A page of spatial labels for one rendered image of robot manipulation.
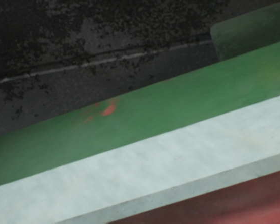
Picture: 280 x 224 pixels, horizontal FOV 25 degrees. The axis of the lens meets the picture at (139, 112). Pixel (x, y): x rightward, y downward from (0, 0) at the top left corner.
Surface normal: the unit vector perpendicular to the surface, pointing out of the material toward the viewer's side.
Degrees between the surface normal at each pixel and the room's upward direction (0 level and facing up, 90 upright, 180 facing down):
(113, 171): 90
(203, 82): 90
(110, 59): 0
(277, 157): 0
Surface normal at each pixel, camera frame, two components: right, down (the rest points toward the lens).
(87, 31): -0.02, 0.37
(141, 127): -0.34, -0.88
